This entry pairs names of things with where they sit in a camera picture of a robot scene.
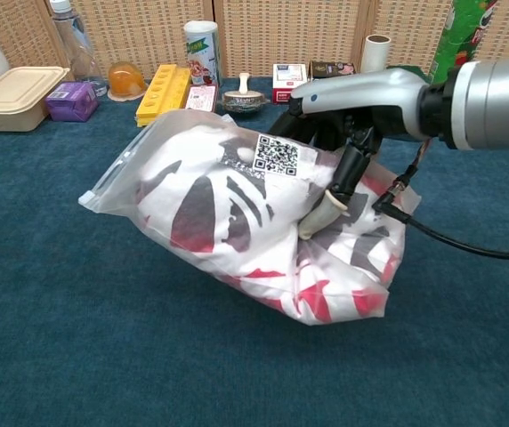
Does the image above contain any red and white box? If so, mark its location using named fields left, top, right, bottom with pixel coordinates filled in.
left=272, top=62, right=311, bottom=104

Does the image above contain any black printed box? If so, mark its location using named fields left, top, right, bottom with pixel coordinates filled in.
left=308, top=60, right=358, bottom=81

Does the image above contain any white paper roll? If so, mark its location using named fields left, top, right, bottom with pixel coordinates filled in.
left=360, top=34, right=392, bottom=75

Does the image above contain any clear plastic water bottle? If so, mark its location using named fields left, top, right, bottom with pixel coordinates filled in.
left=48, top=0, right=109, bottom=97

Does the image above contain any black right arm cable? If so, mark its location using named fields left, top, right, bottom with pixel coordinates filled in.
left=372, top=137, right=509, bottom=262

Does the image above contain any woven folding screen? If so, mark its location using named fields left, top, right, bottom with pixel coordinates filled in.
left=0, top=0, right=509, bottom=84

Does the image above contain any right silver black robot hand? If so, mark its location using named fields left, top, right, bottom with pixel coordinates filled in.
left=266, top=66, right=436, bottom=241

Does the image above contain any beige lidded lunch box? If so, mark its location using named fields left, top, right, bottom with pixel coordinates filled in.
left=0, top=66, right=71, bottom=133

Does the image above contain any yellow egg tray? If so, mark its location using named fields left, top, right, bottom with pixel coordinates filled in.
left=135, top=63, right=192, bottom=129

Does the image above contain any small purple box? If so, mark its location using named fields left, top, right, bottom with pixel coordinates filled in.
left=44, top=81, right=100, bottom=123

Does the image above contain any orange jelly cup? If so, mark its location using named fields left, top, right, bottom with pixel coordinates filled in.
left=106, top=60, right=149, bottom=102

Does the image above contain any blue carpet table cover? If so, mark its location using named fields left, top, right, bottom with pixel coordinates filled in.
left=0, top=76, right=509, bottom=427

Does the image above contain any red white garment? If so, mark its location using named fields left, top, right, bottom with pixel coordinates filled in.
left=136, top=124, right=405, bottom=324

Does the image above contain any frosted zip bag with QR label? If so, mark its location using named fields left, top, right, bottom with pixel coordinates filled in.
left=77, top=109, right=423, bottom=328

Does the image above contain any white printed canister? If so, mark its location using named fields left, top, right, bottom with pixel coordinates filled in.
left=182, top=20, right=221, bottom=87

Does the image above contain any green chips can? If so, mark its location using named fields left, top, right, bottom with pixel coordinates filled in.
left=430, top=0, right=500, bottom=85

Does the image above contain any dark patterned bowl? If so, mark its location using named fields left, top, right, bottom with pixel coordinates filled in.
left=221, top=90, right=271, bottom=119

